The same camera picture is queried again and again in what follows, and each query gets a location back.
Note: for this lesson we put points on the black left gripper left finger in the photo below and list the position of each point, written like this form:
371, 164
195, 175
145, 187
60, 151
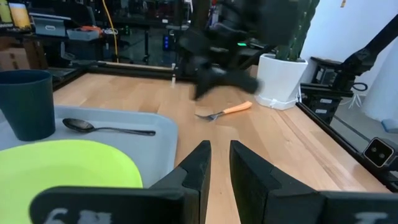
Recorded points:
186, 174

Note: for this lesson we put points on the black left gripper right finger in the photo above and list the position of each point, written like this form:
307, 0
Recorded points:
258, 186

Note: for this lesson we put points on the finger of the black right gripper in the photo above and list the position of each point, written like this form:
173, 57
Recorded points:
203, 85
242, 81

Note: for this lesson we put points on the dark metal spoon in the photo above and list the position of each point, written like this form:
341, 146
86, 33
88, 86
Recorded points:
81, 125

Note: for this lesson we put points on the dark teal plastic cup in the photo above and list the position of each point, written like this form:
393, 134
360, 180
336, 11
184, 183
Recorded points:
28, 105

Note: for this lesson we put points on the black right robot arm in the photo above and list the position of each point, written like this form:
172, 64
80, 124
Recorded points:
264, 21

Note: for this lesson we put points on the grey plastic tray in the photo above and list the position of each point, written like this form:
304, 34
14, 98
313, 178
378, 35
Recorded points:
149, 140

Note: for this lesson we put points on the lime green plate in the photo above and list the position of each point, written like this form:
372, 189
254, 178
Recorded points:
62, 168

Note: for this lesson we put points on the white plant pot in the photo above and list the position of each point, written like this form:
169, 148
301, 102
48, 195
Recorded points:
280, 81

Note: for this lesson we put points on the green cactus plant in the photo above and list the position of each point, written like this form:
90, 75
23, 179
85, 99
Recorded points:
295, 34

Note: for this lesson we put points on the black equipment box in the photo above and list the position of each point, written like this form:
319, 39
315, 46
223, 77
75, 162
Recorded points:
326, 90

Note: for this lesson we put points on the grey bin with orange item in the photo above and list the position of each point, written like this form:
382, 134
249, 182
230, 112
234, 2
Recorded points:
83, 33

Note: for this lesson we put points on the grey storage box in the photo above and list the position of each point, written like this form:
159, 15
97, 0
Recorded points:
49, 26

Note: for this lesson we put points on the brown wooden crate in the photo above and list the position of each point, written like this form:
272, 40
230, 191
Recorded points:
18, 57

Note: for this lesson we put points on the yellow lit screen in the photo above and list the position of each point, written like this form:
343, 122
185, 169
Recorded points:
19, 14

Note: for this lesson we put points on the black table frame rail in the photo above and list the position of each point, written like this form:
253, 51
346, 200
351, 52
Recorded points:
342, 140
130, 70

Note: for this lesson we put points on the black table-level camera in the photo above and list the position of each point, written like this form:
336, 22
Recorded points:
378, 152

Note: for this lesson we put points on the black diagonal frame strut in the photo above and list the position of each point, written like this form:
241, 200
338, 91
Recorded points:
367, 53

